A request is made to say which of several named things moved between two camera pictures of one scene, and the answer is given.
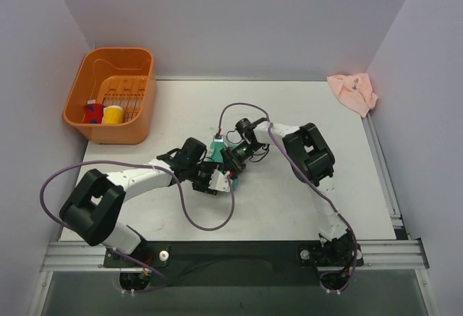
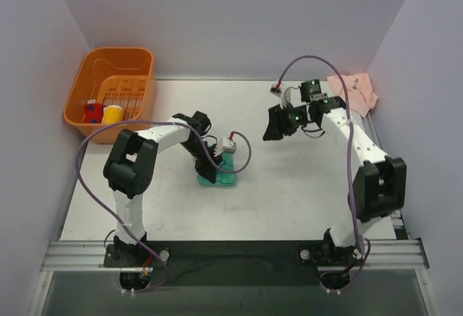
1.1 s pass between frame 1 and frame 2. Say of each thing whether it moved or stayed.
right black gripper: moved
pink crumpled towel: stayed
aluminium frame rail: stayed
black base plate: stayed
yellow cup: stayed
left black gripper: moved
